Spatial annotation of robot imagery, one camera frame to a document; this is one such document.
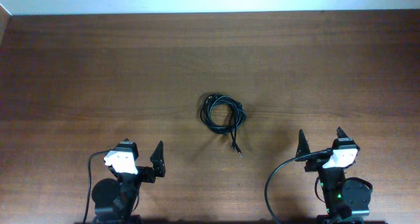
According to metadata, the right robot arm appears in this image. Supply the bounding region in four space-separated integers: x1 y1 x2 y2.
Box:
295 127 373 223

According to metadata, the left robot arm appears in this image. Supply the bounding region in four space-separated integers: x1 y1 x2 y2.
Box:
87 139 166 223

